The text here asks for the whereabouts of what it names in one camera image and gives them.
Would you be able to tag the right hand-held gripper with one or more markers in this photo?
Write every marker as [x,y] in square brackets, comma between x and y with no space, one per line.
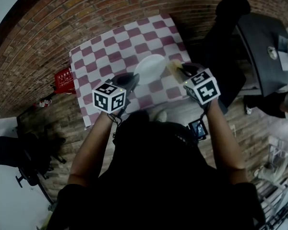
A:
[206,92]

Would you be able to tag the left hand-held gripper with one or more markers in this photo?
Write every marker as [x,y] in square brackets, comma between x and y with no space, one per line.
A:
[108,99]

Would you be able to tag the yellow sponge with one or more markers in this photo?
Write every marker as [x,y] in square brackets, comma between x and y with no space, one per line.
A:
[175,67]

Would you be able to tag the white plate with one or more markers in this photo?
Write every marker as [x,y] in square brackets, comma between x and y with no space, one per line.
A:
[150,67]

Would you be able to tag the person's right forearm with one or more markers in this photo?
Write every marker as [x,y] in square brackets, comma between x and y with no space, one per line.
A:
[223,140]

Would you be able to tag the person's left forearm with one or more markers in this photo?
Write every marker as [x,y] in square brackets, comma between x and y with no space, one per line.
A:
[91,150]

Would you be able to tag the pink checkered tablecloth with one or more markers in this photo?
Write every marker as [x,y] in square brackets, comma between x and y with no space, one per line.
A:
[110,49]

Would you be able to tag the person's white shoe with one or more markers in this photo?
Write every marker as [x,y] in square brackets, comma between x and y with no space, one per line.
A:
[159,116]

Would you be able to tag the small screen device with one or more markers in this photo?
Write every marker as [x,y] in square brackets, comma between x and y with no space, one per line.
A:
[198,129]

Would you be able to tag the red fire equipment box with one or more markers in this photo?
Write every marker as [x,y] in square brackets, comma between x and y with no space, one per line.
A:
[64,80]

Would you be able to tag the dark grey desk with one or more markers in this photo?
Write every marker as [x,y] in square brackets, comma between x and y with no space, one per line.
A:
[259,49]

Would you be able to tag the red fire extinguisher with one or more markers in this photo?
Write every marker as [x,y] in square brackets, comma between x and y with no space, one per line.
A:
[44,103]

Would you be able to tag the grey equipment box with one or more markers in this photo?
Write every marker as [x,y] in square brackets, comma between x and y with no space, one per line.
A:
[286,59]

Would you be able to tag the person's black shirt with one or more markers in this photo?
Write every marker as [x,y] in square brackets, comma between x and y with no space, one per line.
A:
[158,200]

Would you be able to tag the black office chair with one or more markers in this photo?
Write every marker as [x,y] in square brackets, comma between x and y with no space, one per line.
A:
[16,152]

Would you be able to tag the white metal rack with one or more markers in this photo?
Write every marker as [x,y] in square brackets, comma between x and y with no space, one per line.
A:
[278,200]

